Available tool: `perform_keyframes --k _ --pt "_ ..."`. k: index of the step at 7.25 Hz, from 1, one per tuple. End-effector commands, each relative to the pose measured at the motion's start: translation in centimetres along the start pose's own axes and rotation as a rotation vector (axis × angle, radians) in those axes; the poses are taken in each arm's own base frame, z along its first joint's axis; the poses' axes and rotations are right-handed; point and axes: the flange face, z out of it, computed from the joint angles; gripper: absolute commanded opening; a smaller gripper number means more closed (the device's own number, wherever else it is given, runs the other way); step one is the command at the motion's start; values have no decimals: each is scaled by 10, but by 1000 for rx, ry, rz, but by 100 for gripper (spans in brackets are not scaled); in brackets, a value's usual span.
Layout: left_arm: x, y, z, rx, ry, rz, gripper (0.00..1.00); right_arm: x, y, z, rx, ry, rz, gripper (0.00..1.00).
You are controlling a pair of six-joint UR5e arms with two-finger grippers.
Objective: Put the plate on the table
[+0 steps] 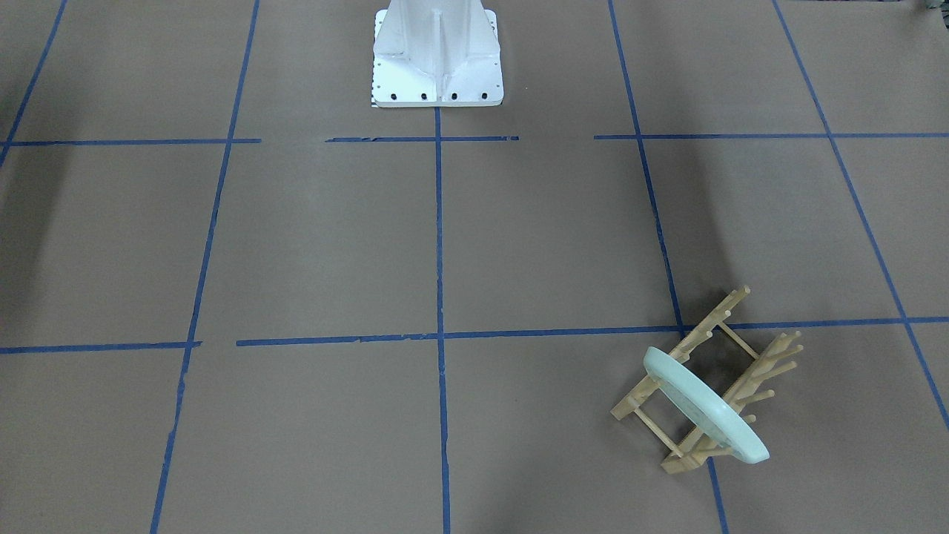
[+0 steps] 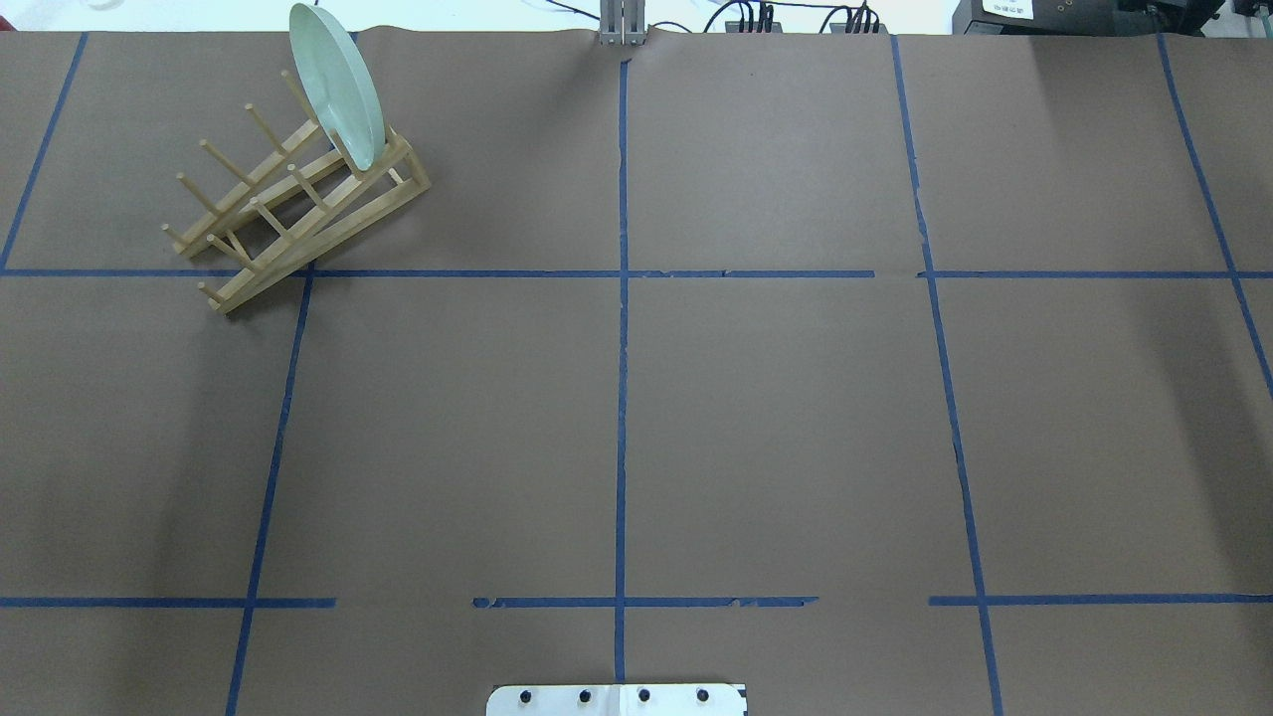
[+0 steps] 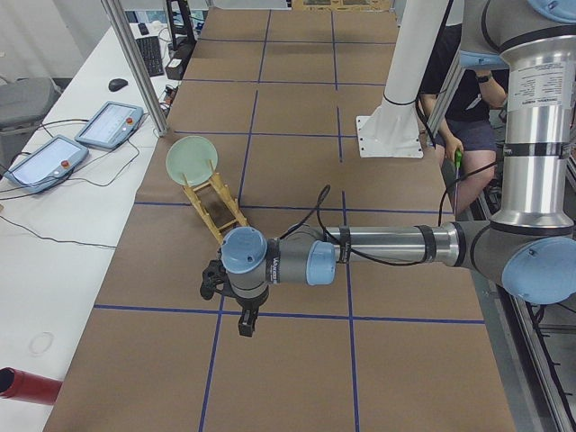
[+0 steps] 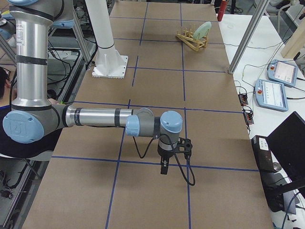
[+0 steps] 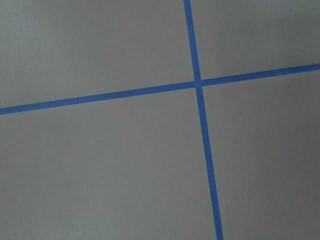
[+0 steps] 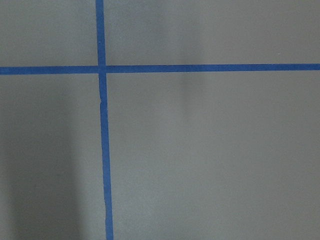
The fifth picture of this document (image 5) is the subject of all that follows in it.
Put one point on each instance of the brown paper table cover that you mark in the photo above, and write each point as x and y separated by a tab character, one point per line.
133	167

